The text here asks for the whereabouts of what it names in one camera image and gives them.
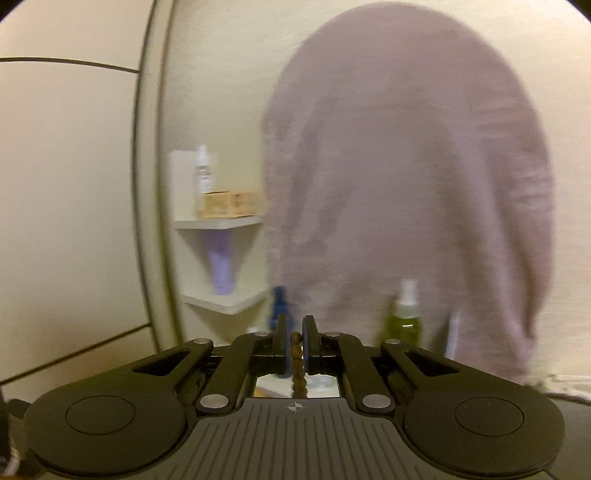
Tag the green spray bottle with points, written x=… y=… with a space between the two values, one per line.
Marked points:
x=402 y=323

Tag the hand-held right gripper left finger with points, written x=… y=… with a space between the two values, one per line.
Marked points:
x=282 y=344

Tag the blue spray bottle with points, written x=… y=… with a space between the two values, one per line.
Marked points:
x=278 y=304

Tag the white shelf unit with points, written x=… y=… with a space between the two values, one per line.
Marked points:
x=217 y=225

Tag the small cardboard box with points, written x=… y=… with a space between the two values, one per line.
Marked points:
x=231 y=204

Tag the purple tube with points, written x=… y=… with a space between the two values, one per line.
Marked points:
x=221 y=267

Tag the clear dropper bottle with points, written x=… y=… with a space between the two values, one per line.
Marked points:
x=203 y=175

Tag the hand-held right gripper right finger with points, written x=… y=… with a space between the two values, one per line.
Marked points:
x=308 y=344

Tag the pink hanging towel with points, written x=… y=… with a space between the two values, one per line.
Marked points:
x=406 y=184

